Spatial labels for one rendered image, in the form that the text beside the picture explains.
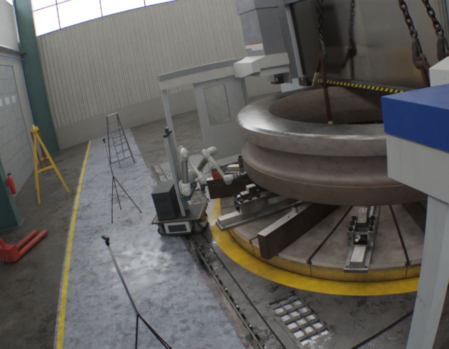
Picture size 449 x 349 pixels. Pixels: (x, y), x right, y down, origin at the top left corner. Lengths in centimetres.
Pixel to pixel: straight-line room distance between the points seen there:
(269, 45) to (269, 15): 80
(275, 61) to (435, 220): 738
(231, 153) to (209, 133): 80
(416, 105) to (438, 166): 26
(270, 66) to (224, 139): 247
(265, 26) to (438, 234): 757
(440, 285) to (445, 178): 59
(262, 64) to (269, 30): 92
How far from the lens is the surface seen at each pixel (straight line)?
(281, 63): 870
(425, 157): 154
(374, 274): 468
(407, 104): 153
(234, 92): 970
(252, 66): 840
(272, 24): 878
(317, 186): 481
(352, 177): 473
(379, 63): 749
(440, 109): 141
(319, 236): 520
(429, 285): 183
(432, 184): 155
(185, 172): 593
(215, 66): 937
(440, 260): 171
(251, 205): 576
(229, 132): 977
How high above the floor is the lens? 298
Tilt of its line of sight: 19 degrees down
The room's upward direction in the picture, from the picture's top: 11 degrees counter-clockwise
